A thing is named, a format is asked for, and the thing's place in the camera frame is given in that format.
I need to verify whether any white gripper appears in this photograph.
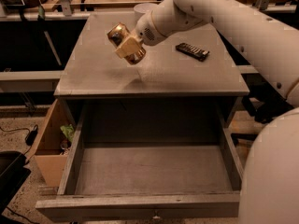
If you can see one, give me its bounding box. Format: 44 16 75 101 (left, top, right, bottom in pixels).
114 10 166 58

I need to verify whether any orange soda can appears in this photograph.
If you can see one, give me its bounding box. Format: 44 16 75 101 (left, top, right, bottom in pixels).
107 22 146 65

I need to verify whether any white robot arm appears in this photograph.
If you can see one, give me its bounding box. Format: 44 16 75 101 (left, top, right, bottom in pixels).
116 0 299 224

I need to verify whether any white ceramic bowl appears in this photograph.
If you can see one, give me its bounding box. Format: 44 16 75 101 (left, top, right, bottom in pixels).
134 3 157 21

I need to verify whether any dark snack bar wrapper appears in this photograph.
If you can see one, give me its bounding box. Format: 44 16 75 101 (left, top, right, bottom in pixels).
176 43 209 62

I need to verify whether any grey cabinet table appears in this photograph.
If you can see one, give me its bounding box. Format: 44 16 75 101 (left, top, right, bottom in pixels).
54 10 250 147

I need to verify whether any green crumpled bag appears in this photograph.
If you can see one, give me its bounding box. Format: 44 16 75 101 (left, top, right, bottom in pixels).
60 124 75 142

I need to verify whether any cardboard box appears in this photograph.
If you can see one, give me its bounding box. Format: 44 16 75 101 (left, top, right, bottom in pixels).
28 100 71 187

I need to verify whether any black power adapter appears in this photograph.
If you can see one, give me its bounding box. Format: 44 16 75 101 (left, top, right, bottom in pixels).
25 125 38 146

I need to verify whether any grey open drawer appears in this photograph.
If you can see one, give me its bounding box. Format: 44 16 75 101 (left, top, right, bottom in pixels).
36 100 243 222

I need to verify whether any black office chair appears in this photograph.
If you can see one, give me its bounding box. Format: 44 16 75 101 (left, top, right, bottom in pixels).
241 83 293 124

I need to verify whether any black bin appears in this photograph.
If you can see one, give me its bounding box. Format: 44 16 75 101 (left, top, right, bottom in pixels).
0 151 31 213

